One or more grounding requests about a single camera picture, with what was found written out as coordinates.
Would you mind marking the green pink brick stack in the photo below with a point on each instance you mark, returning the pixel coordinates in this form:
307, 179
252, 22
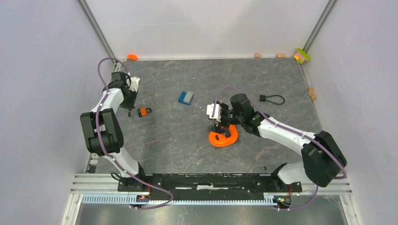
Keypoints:
300, 56

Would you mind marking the blue grey toy brick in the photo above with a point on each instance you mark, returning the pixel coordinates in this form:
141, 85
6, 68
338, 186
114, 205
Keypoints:
186, 97

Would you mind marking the wooden block left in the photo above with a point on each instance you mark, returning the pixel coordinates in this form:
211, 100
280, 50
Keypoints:
257, 55

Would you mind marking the orange black padlock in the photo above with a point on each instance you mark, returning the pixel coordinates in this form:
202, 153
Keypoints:
143, 111

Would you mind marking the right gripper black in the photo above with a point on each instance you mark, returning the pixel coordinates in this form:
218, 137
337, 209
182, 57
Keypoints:
225, 108

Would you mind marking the black cable loop lock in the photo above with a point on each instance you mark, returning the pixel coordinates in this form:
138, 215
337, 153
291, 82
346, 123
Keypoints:
274, 99

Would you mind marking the orange cap at wall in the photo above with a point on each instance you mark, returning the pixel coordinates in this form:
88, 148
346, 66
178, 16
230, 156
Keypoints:
131, 57

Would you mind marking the white toothed cable duct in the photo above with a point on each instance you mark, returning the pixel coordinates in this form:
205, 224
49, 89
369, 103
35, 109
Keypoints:
266, 200

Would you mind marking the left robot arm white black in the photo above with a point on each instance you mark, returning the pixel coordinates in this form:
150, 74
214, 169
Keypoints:
103, 135

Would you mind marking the wooden block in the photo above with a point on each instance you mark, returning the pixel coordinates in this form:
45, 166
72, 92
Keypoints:
281, 55
257, 55

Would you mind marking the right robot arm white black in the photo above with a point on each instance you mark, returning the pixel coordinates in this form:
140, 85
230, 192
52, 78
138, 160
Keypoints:
322, 160

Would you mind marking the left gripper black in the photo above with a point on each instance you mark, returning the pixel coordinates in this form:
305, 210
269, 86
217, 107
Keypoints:
131, 105

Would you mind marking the orange ring toy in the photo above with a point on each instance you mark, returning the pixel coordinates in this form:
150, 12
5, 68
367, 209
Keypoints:
219, 140

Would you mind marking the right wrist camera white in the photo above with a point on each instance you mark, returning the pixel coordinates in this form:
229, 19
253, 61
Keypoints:
214, 112

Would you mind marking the wooden arch piece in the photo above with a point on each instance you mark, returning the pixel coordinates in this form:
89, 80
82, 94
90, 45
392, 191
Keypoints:
311, 93

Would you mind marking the wooden block right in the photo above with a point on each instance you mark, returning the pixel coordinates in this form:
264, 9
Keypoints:
281, 55

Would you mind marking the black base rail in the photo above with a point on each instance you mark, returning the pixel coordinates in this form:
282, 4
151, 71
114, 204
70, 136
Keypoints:
213, 186

